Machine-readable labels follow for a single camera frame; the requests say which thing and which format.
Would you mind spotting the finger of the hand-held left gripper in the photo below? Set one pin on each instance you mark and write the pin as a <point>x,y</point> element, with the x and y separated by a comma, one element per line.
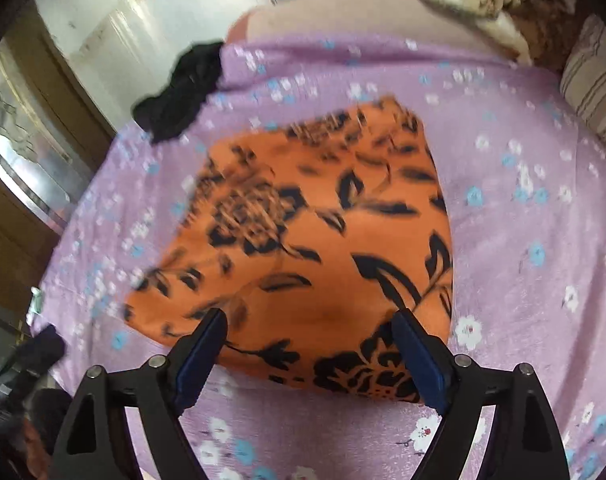
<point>45,350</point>

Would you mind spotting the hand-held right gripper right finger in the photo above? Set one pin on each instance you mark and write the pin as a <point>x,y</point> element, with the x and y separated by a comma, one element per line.
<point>418,355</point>

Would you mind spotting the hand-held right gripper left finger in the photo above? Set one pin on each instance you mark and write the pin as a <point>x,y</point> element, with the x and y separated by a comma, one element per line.
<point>203,350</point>

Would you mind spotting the orange black floral cloth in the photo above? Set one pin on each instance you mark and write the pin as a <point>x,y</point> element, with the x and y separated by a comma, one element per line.
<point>323,260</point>

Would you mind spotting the purple floral blanket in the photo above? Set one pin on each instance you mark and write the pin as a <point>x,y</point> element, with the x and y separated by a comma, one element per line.
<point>508,260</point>

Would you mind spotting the wooden wardrobe with mirror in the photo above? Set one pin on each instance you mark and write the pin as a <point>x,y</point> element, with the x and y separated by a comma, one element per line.
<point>28,160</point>

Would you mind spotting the striped beige pillow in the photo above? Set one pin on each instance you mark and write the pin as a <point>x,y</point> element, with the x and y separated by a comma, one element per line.
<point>593,85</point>

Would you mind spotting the white door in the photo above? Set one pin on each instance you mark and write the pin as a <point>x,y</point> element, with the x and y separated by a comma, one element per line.
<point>143,15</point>

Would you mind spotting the pink mattress cover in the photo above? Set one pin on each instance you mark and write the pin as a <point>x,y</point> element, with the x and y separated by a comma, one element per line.
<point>343,15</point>

